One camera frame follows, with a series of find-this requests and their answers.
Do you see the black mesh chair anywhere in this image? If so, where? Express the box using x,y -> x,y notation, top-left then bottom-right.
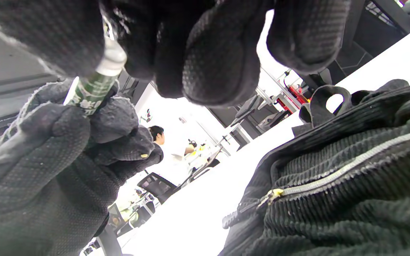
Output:
137,172 -> 179,205

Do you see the red equipment frame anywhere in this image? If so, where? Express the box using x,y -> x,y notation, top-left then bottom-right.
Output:
286,84 -> 311,106

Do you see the person's right hand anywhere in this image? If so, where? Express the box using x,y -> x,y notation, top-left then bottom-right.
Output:
0,0 -> 352,107

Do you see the small green lubricant tube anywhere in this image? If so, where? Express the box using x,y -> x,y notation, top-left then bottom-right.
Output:
64,37 -> 127,117

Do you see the black corduroy backpack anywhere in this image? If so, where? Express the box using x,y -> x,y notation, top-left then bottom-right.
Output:
219,79 -> 410,256

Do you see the person's left hand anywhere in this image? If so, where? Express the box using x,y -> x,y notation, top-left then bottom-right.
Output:
0,80 -> 164,256

